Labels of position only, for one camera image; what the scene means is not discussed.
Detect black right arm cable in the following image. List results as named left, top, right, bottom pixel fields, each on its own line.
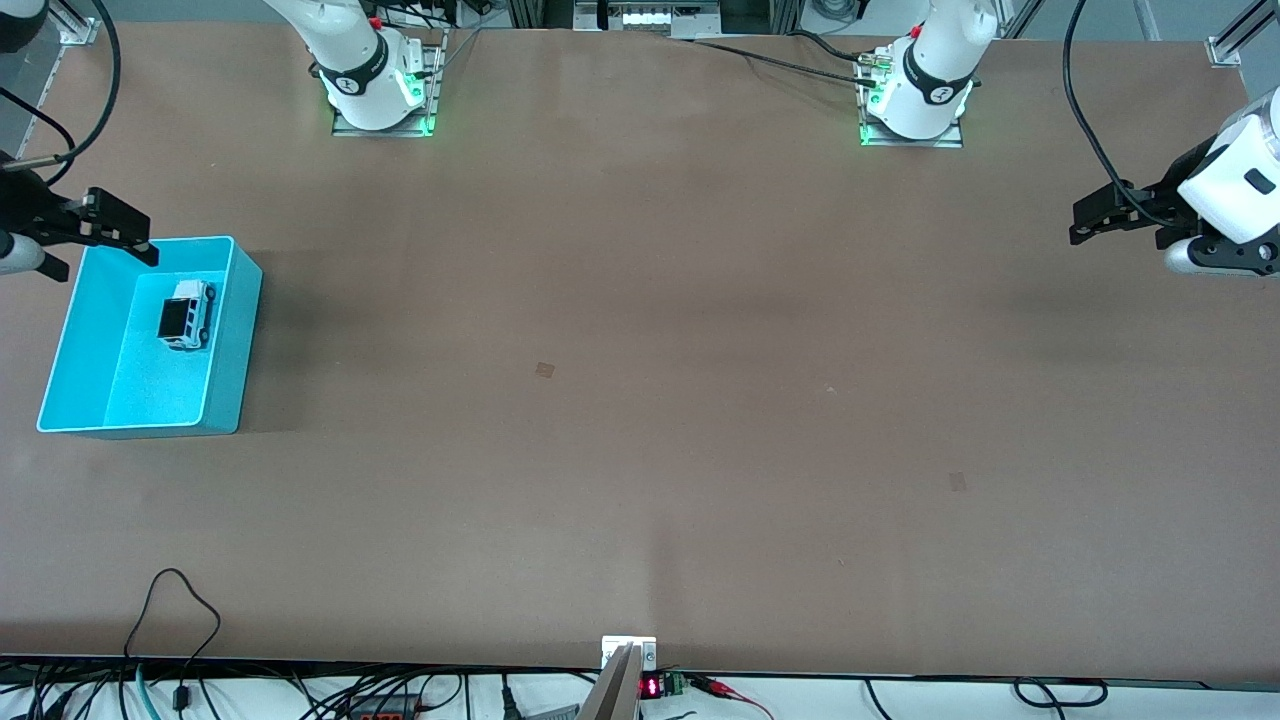
left=0, top=0, right=122, bottom=191

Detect red clip wires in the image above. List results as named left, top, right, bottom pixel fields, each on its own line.
left=690, top=675, right=776, bottom=720

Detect short black table cable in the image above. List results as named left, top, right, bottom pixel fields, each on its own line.
left=790, top=30, right=876, bottom=63

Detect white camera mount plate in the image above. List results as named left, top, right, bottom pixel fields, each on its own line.
left=601, top=636, right=658, bottom=671

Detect long black table cable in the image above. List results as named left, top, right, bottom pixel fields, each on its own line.
left=690, top=38, right=881, bottom=86

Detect thin black looped cable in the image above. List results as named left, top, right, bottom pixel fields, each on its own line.
left=123, top=568, right=222, bottom=713

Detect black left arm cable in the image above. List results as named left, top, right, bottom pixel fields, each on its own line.
left=1063, top=0, right=1181, bottom=229

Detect aluminium frame profile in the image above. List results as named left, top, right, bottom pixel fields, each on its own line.
left=48, top=0, right=101, bottom=46
left=1207, top=0, right=1280, bottom=69

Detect silver control box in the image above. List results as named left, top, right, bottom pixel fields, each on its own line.
left=573, top=0, right=723, bottom=39

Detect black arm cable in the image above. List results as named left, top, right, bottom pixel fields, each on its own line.
left=0, top=0, right=122, bottom=191
left=1063, top=0, right=1181, bottom=229

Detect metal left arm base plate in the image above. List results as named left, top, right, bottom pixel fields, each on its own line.
left=858, top=55, right=965, bottom=149

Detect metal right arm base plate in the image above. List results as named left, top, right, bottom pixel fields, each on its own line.
left=332, top=30, right=447, bottom=138

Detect black oval cable loop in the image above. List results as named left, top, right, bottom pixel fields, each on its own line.
left=1012, top=678, right=1109, bottom=709

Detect grey camera mount bar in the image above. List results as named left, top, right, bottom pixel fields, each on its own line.
left=577, top=644, right=642, bottom=720

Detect cyan plastic storage bin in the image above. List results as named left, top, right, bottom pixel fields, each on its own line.
left=37, top=235, right=264, bottom=439

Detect white jeep toy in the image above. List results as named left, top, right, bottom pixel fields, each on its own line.
left=158, top=280, right=217, bottom=351

